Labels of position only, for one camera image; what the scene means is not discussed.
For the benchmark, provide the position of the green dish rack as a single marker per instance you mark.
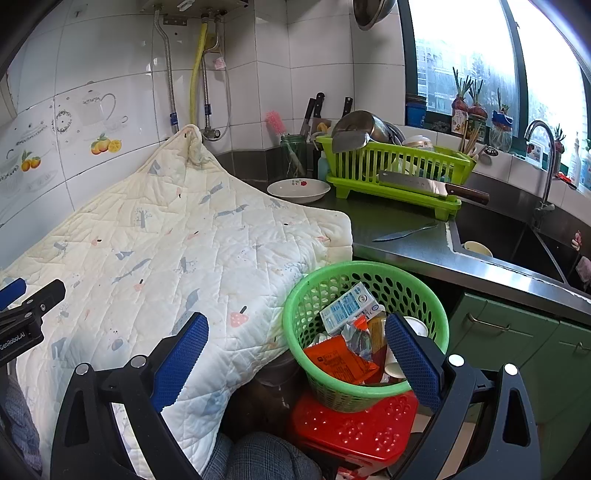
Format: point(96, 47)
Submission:
point(401, 159)

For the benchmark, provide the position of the small steel knife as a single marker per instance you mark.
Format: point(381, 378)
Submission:
point(401, 233)

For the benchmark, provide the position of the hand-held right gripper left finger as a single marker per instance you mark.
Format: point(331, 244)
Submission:
point(182, 364)

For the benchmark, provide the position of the person's plaid trouser leg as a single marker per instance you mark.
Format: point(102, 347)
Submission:
point(18, 415)
point(263, 452)

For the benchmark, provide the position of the orange snack wrapper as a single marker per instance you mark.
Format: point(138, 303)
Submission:
point(339, 362)

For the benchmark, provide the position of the chrome faucet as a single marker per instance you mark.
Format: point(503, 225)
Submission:
point(547, 161)

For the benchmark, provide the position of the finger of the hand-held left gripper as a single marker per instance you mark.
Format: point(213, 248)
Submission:
point(41, 300)
point(10, 293)

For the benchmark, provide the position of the steel pot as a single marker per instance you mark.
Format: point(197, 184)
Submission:
point(360, 127)

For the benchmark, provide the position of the pink cloth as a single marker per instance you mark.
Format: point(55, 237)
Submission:
point(584, 267)

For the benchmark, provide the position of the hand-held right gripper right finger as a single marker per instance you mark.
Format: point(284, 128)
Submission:
point(413, 364)

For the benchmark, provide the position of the green plastic basket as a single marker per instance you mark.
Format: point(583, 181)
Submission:
point(304, 295)

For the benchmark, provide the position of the white paper cup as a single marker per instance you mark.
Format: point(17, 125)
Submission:
point(397, 369)

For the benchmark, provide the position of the white slim bottle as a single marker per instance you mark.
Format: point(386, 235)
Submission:
point(575, 159)

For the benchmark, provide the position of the steel water pipe with valve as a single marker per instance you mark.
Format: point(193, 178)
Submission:
point(206, 92)

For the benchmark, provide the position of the dark pot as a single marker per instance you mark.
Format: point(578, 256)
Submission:
point(277, 369)

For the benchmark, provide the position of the chopsticks holder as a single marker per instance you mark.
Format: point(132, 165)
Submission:
point(468, 138)

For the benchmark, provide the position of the sprouting onion in jar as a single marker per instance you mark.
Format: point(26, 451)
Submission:
point(558, 142)
point(475, 110)
point(501, 124)
point(459, 101)

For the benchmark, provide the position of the small blue bottle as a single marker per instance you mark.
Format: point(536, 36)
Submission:
point(322, 166)

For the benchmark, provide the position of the white blue milk carton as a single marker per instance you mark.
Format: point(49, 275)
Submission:
point(346, 309)

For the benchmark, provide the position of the white bowl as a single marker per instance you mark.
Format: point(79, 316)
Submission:
point(418, 141)
point(478, 247)

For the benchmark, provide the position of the hanging steel bowl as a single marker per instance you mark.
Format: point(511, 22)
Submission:
point(374, 11)

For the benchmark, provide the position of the blue container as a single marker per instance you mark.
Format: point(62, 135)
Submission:
point(415, 110)

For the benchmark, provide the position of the green cabinet door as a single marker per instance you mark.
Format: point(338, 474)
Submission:
point(498, 327)
point(572, 360)

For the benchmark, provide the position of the silver wrapper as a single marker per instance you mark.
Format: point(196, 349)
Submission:
point(358, 341)

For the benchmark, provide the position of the white quilted blanket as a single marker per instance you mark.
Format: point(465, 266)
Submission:
point(184, 258)

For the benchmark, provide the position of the blue label detergent bottle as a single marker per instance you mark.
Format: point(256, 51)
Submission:
point(585, 166)

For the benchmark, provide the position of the red plastic stool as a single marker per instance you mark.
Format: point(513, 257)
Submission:
point(351, 427)

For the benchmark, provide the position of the steel sink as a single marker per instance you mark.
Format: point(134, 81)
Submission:
point(503, 249)

